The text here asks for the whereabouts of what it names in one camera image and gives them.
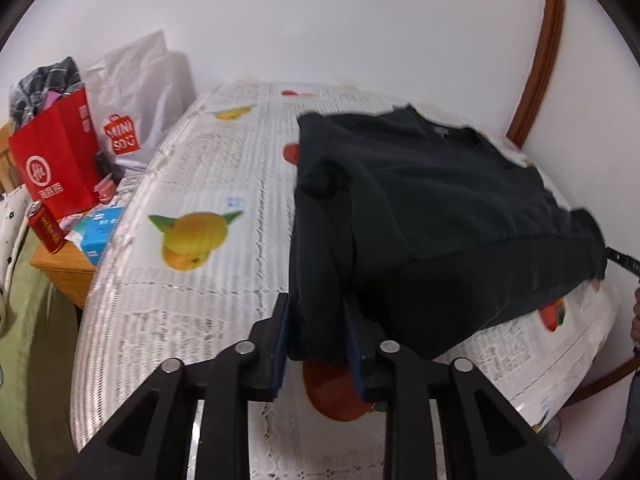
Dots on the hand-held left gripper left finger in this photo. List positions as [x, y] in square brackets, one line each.
[281, 340]

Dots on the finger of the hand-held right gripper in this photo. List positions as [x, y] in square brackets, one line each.
[622, 260]

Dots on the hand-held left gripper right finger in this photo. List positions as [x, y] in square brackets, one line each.
[351, 355]

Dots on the black sweatshirt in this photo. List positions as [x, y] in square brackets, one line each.
[425, 210]

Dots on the person's right forearm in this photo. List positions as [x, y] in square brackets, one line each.
[636, 320]

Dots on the brown wooden baseboard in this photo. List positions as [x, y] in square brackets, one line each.
[605, 380]

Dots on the fruit-print tablecloth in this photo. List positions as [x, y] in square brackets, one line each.
[200, 160]

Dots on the blue and white packet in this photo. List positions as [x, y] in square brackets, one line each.
[100, 235]

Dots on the brown wooden door trim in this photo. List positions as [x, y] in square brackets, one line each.
[542, 50]

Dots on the wooden nightstand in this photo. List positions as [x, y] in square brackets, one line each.
[65, 270]

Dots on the green bed sheet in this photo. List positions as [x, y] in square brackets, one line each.
[35, 360]

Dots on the red drink can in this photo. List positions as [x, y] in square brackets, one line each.
[45, 227]

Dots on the white dotted pillow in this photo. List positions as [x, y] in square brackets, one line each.
[10, 240]

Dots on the red paper bag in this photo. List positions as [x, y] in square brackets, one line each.
[55, 160]

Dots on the white plastic bag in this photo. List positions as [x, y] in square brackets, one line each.
[140, 85]

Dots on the grey plaid cloth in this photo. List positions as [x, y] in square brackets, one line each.
[45, 80]

